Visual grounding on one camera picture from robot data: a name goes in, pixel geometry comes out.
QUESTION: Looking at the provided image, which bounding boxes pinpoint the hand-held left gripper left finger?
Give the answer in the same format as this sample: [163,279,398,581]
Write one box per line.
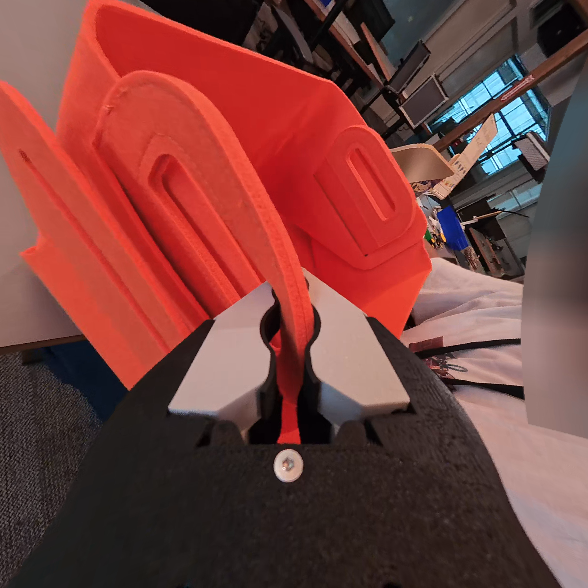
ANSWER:
[168,280,281,444]

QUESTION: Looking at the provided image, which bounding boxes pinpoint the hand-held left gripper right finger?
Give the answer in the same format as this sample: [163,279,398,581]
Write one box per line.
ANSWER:
[298,268,411,444]

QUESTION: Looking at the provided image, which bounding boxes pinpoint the orange felt bag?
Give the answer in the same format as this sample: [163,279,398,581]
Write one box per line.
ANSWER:
[0,0,433,445]

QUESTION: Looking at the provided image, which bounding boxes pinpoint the person's dark trousers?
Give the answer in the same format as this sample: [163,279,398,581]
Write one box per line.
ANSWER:
[40,339,131,416]

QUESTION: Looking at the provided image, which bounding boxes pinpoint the blue bin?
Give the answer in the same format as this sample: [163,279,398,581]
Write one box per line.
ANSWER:
[435,206,470,251]

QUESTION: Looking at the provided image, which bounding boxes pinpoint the white printed card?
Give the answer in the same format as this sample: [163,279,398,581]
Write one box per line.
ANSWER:
[431,113,500,201]

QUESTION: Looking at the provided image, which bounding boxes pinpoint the white framed monitor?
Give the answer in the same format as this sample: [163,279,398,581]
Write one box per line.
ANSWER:
[512,132,550,172]
[398,73,449,130]

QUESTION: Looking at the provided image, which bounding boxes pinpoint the black strap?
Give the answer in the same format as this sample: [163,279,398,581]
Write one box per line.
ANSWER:
[411,337,525,400]

